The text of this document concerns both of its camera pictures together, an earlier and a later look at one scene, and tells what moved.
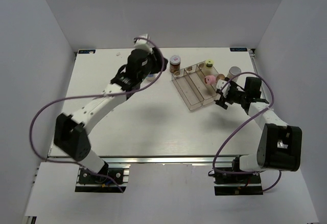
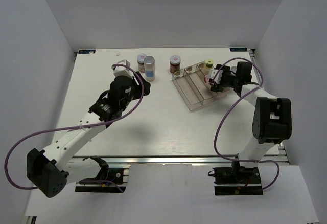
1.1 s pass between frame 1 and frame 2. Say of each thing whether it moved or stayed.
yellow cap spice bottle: stayed
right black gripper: moved
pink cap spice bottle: stayed
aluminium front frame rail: stayed
